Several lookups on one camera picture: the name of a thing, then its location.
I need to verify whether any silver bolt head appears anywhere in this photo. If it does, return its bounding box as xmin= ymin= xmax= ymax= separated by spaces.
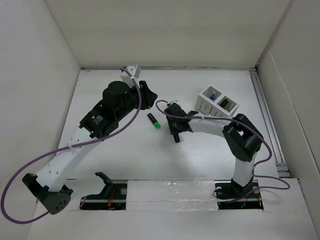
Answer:
xmin=120 ymin=188 xmax=127 ymax=195

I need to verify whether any red wire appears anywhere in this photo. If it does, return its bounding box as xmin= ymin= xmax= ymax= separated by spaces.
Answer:
xmin=106 ymin=189 xmax=116 ymax=210

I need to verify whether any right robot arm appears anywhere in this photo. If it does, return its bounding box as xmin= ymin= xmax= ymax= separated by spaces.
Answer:
xmin=164 ymin=103 xmax=263 ymax=200

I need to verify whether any purple cap highlighter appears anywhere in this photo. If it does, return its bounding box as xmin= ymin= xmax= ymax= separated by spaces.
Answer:
xmin=172 ymin=133 xmax=180 ymax=143

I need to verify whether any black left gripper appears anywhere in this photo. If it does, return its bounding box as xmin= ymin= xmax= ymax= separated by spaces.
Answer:
xmin=115 ymin=80 xmax=157 ymax=121

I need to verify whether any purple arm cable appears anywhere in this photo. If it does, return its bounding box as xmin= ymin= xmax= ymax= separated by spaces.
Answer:
xmin=155 ymin=99 xmax=291 ymax=203
xmin=0 ymin=66 xmax=143 ymax=223

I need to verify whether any green cap highlighter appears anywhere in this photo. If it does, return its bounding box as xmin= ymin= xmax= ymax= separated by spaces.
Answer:
xmin=147 ymin=113 xmax=161 ymax=129

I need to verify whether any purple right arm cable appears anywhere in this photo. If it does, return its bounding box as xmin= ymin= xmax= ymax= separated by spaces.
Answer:
xmin=155 ymin=99 xmax=291 ymax=203

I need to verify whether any white desk organizer box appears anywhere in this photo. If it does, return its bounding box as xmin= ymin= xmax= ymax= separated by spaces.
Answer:
xmin=195 ymin=85 xmax=240 ymax=118

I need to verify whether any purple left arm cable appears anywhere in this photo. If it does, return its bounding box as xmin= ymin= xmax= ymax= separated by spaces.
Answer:
xmin=0 ymin=66 xmax=143 ymax=223

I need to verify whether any blue cap small bottle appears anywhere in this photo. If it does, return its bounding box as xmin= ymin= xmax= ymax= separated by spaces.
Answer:
xmin=210 ymin=91 xmax=217 ymax=101

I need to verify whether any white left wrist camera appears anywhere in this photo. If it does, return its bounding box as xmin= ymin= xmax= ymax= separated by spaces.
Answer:
xmin=120 ymin=64 xmax=142 ymax=86

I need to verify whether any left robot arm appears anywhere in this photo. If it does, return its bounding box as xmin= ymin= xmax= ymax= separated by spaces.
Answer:
xmin=22 ymin=80 xmax=158 ymax=215

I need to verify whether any yellow cap highlighter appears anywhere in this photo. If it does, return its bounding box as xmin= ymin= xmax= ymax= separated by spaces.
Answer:
xmin=219 ymin=99 xmax=229 ymax=109

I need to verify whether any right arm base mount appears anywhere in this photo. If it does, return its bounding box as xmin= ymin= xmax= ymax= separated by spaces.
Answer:
xmin=212 ymin=180 xmax=264 ymax=210

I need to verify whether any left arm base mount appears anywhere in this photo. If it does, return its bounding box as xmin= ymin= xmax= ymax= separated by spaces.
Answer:
xmin=79 ymin=172 xmax=128 ymax=211

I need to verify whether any aluminium rail right side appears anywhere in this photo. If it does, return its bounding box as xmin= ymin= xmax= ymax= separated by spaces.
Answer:
xmin=249 ymin=68 xmax=291 ymax=179

